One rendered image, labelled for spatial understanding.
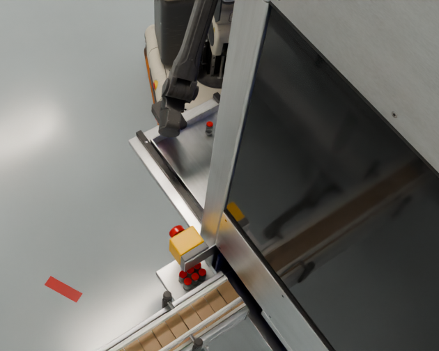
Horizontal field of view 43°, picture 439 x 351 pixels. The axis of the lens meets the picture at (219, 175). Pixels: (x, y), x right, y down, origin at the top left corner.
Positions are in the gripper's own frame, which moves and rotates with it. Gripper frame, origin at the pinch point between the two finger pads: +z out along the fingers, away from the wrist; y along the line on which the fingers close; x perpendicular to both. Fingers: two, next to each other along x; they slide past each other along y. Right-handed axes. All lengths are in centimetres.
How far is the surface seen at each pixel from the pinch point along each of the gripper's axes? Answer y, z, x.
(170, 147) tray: 5.1, 2.5, -1.4
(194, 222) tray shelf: 29.6, -1.3, -7.7
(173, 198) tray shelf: 20.3, 0.2, -9.1
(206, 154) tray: 12.4, 1.3, 7.0
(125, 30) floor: -107, 110, 43
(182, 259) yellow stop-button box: 39.6, -17.7, -19.2
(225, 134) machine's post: 30, -61, -10
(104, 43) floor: -104, 110, 29
